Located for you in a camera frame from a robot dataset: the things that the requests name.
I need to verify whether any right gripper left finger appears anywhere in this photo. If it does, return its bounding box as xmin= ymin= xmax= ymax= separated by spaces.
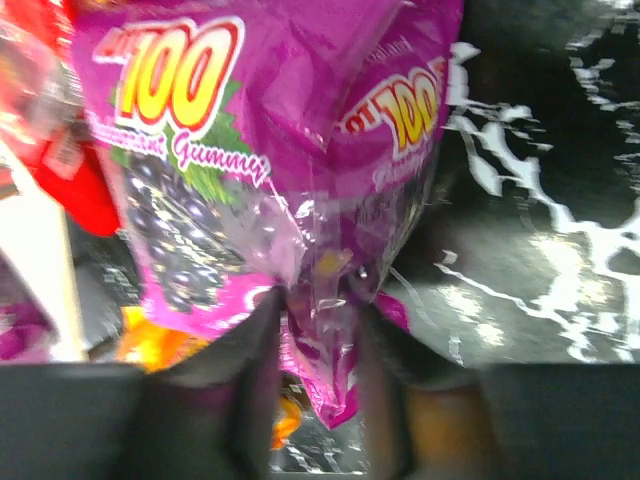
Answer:
xmin=127 ymin=287 xmax=284 ymax=479

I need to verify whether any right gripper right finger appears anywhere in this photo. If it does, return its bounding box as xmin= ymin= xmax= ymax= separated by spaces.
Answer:
xmin=357 ymin=303 xmax=500 ymax=479

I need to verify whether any orange mango candy bag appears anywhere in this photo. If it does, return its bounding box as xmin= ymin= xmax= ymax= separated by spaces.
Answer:
xmin=116 ymin=306 xmax=310 ymax=450

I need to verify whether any purple candy bag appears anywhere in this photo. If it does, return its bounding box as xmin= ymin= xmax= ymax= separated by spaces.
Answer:
xmin=1 ymin=258 xmax=54 ymax=364
xmin=71 ymin=1 xmax=464 ymax=428

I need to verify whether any red candy bag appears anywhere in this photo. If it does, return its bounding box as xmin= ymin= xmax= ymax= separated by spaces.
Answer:
xmin=1 ymin=1 xmax=121 ymax=236

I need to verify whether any white two-tier shelf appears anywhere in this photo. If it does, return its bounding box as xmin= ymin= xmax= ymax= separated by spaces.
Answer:
xmin=1 ymin=146 xmax=88 ymax=362

